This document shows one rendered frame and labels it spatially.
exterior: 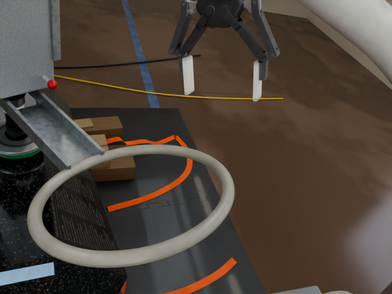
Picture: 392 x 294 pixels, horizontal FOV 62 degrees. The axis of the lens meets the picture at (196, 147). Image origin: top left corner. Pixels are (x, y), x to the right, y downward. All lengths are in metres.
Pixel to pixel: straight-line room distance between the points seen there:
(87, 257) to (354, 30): 0.56
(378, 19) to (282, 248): 2.11
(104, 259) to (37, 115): 0.69
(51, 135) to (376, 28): 0.93
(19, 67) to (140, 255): 0.75
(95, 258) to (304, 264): 1.97
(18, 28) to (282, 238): 2.07
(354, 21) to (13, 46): 0.92
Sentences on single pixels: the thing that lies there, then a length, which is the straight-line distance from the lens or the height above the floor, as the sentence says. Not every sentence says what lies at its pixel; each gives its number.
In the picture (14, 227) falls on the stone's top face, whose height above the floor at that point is 0.84.
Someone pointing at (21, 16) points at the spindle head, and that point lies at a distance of 1.11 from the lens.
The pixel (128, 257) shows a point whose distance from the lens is 0.64.
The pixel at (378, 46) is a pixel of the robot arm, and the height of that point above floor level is 1.71.
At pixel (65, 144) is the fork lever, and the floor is 1.10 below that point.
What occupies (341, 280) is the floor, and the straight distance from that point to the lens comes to 2.58.
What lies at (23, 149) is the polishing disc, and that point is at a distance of 1.38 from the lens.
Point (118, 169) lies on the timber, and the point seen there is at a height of 0.13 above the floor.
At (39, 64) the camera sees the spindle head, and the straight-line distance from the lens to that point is 1.19.
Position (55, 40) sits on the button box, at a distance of 1.17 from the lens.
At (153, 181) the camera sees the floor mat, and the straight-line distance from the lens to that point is 2.48.
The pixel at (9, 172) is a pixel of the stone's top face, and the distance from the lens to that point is 1.38.
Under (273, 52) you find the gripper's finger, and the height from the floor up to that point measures 1.64.
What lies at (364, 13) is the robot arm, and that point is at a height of 1.75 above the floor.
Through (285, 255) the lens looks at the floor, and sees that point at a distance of 2.45.
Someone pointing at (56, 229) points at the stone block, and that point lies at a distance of 1.21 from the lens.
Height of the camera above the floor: 1.83
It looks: 39 degrees down
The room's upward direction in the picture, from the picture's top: 18 degrees clockwise
